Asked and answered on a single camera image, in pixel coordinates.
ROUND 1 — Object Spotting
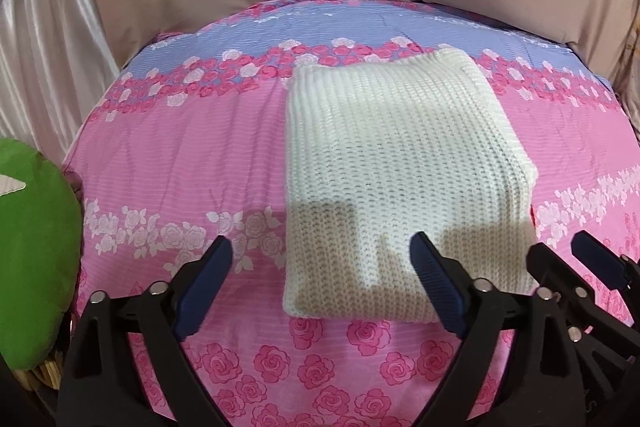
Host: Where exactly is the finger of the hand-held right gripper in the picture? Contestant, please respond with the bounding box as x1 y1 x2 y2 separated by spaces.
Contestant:
525 243 640 408
571 230 640 333

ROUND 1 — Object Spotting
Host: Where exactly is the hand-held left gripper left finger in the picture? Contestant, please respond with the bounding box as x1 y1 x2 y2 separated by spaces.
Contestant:
57 234 236 427

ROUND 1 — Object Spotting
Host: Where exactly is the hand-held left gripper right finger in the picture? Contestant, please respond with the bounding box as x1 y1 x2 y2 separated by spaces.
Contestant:
409 231 586 427

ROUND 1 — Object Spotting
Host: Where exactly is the cream striped knit sweater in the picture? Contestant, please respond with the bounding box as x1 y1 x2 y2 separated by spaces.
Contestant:
282 48 540 324

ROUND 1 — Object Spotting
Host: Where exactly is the pink floral bedsheet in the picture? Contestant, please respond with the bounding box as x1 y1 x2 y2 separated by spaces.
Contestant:
65 0 640 427

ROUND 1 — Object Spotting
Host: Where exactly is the green cushion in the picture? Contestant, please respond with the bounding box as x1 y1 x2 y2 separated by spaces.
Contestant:
0 137 83 370

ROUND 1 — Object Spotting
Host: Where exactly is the wicker basket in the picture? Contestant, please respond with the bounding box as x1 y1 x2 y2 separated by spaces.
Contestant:
10 347 68 390

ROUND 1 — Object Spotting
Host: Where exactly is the silver satin curtain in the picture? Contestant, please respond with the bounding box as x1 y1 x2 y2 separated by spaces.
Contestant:
0 0 126 158

